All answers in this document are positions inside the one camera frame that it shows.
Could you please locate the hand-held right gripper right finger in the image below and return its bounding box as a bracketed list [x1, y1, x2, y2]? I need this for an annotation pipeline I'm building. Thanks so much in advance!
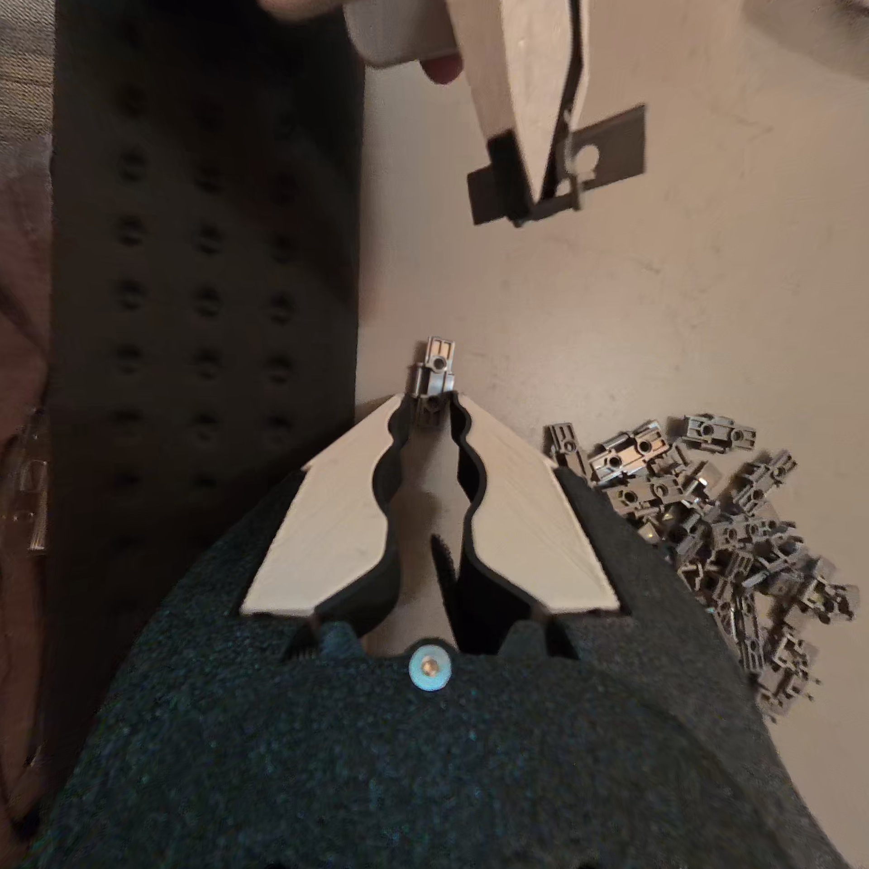
[448, 390, 622, 619]

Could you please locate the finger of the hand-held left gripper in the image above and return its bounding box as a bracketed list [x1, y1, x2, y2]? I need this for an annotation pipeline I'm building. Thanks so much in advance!
[448, 0, 578, 228]
[562, 0, 593, 205]

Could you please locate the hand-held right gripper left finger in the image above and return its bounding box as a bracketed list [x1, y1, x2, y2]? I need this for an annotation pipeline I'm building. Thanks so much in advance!
[241, 392, 415, 635]

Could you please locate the black perforated foam pad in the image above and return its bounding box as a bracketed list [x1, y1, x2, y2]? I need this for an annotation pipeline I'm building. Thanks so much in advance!
[41, 0, 368, 816]

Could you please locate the person's left hand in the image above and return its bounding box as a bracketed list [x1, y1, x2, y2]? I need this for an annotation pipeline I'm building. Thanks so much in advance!
[258, 0, 464, 86]

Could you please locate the pile of grey track links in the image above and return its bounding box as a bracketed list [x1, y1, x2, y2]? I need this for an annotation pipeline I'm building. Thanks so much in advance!
[543, 413, 858, 724]

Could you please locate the grey desk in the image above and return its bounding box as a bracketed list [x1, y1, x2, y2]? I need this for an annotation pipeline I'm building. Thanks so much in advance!
[353, 0, 869, 869]

